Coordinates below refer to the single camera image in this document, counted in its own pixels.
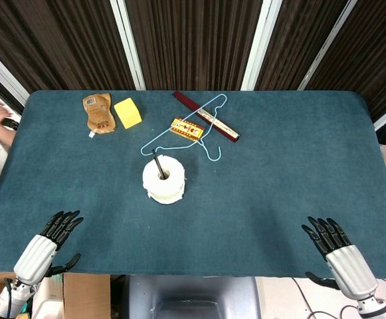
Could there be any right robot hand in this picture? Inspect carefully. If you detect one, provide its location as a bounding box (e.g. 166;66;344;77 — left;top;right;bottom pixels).
301;217;379;300

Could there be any white toilet paper roll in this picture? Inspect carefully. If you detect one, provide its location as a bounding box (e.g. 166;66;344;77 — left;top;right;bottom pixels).
142;154;187;205

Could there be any teal table cloth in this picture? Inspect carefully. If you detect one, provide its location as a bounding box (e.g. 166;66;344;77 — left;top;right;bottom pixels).
0;89;386;280

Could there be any light blue wire hanger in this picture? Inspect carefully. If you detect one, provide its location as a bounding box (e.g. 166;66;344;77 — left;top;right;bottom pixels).
140;94;229;161

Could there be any yellow sponge block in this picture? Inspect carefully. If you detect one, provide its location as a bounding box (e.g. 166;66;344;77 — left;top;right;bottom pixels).
113;97;144;130

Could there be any brown sauce pouch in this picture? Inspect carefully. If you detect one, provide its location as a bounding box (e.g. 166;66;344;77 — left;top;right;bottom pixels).
82;92;117;138

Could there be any yellow red card box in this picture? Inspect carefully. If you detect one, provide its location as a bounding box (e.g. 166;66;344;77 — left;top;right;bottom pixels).
169;116;207;144

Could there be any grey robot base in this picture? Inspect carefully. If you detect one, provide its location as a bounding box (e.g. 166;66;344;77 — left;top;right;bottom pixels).
126;274;263;319

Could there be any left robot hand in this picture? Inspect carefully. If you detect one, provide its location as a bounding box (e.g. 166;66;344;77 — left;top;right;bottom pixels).
13;210;84;286

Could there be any dark red long box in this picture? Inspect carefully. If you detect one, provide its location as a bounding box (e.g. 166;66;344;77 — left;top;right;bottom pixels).
172;91;241;145

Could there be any thin dark metal rod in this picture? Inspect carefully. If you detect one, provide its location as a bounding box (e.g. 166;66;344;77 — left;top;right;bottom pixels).
151;148;167;180

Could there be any cardboard box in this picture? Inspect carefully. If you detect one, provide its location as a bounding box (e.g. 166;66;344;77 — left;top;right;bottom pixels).
0;270;112;319

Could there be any black cable on floor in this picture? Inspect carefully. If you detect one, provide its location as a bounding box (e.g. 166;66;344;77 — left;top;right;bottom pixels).
290;276;386;319

